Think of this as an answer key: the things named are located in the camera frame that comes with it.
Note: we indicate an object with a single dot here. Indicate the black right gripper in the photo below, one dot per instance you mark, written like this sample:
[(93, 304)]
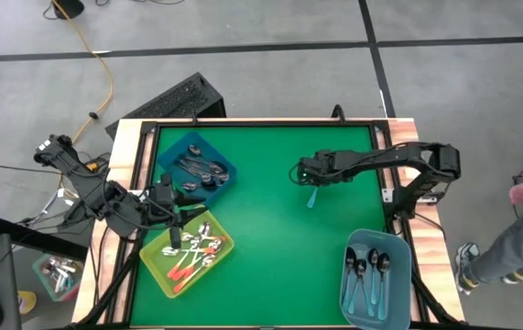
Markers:
[(330, 167)]

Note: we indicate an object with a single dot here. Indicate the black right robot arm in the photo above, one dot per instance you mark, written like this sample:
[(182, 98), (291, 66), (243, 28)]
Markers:
[(403, 156)]

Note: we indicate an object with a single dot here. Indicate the dark blue plastic bin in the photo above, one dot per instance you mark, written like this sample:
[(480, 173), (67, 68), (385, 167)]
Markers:
[(224, 192)]

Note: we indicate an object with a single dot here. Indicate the silver angle bracket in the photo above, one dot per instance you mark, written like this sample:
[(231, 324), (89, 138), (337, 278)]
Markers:
[(386, 195), (140, 195)]

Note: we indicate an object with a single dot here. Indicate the teal tray of small parts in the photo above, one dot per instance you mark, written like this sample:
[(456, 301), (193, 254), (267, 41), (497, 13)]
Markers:
[(36, 270)]

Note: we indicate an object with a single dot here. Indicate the black perforated computer case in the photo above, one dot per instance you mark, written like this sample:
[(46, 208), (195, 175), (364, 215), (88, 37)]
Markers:
[(174, 98)]

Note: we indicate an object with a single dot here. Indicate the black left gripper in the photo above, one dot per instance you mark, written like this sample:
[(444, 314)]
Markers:
[(160, 206)]

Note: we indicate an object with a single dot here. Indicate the black diagonal frame strut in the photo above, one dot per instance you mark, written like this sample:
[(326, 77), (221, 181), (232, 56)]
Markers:
[(426, 293), (110, 293)]

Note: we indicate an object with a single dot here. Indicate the yellow-green plastic bin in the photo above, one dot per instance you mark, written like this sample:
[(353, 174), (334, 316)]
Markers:
[(155, 266)]

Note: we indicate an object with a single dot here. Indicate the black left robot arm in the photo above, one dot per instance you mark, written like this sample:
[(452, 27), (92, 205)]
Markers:
[(82, 183)]

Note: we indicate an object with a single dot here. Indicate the black table clamp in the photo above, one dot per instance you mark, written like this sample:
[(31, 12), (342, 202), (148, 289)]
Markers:
[(338, 107), (193, 121)]

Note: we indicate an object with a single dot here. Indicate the black round floor base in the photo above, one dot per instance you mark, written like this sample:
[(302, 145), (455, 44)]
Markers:
[(69, 7)]

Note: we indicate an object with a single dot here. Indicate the grey-blue plastic bin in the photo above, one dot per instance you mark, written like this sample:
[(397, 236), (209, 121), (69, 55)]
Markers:
[(398, 284)]

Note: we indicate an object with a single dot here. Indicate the person's shoe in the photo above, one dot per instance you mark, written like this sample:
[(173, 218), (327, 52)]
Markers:
[(465, 261), (513, 278)]

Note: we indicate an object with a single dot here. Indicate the black desk bar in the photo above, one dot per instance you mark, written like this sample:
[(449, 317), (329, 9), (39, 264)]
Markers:
[(36, 238)]

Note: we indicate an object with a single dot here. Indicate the dark metal spoon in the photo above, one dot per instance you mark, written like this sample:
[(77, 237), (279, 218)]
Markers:
[(190, 186), (209, 184), (223, 177), (206, 177), (193, 149), (216, 167)]

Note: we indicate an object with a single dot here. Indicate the yellow round disc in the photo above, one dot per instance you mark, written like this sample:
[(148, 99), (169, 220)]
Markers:
[(27, 302)]

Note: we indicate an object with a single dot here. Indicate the person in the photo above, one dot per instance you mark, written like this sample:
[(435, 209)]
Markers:
[(517, 247)]

